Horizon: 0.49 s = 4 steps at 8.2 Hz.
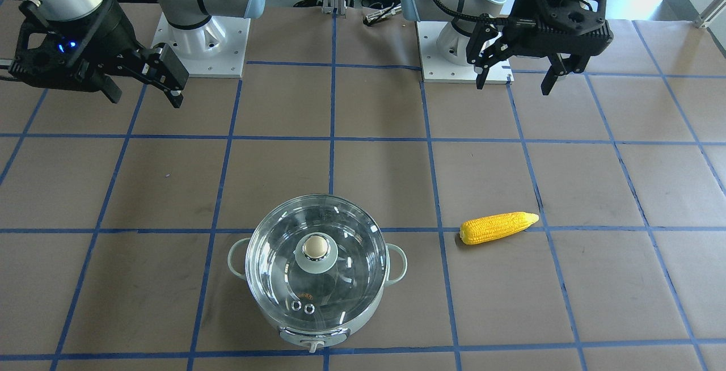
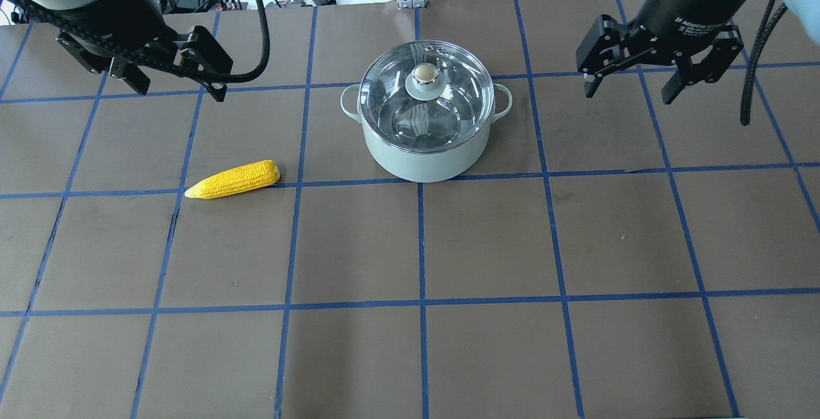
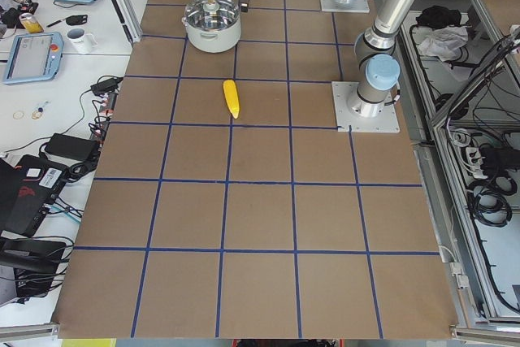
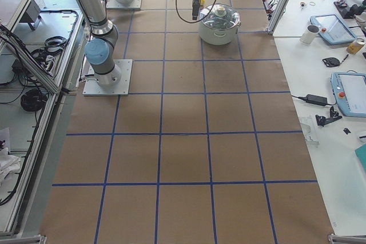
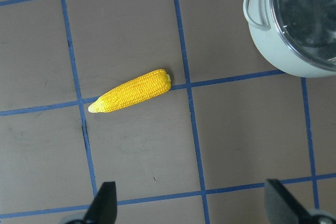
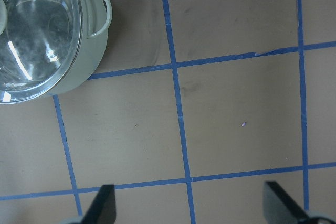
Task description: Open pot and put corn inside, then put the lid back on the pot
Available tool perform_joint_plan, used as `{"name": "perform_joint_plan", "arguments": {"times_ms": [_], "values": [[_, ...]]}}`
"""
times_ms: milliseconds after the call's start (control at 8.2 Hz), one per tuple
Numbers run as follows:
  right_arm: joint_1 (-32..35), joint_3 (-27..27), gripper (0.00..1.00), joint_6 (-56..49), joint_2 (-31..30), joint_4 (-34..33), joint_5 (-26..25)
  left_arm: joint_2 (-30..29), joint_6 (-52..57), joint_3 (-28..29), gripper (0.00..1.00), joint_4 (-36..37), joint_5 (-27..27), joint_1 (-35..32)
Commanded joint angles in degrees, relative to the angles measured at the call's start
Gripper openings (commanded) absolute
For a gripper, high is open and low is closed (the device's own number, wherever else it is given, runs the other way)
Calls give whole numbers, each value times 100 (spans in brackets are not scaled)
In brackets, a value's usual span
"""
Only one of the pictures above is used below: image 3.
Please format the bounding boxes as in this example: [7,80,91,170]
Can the glass pot lid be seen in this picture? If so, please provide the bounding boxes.
[184,0,240,32]

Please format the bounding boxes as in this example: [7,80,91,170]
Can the black power adapter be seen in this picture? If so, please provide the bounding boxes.
[45,133,99,161]

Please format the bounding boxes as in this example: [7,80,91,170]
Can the white crumpled cloth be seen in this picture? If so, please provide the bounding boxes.
[418,27,468,61]

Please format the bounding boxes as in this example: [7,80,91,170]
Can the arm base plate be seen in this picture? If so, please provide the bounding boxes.
[320,0,370,14]
[331,81,400,133]

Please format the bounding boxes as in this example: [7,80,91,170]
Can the pale green cooking pot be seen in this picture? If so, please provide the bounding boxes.
[182,11,241,53]

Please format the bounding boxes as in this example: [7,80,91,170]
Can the black laptop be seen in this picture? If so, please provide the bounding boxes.
[1,155,68,237]

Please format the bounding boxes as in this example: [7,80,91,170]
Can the white mug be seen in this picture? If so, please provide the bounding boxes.
[67,28,98,54]

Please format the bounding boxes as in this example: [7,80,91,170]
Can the yellow drink can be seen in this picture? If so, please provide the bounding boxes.
[19,13,44,34]

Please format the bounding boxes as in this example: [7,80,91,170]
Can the black cloth bundle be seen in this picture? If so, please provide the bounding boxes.
[416,6,462,29]

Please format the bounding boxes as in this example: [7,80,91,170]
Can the blue teach pendant near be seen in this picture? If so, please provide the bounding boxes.
[2,33,63,85]

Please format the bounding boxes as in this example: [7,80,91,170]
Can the yellow corn cob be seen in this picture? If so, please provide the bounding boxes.
[223,80,241,119]

